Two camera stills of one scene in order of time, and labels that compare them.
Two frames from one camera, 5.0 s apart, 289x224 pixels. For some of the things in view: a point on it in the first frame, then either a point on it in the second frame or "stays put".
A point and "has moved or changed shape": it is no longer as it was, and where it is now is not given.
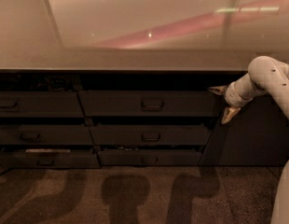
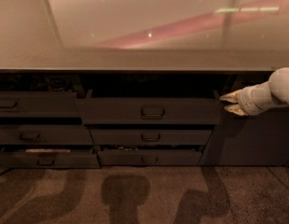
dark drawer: [152, 104] has moved or changed shape
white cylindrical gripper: [232, 94] -> [246, 103]
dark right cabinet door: [259, 133] stays put
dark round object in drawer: [58, 84] stays put
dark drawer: [149, 157] stays put
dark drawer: [43, 134] stays put
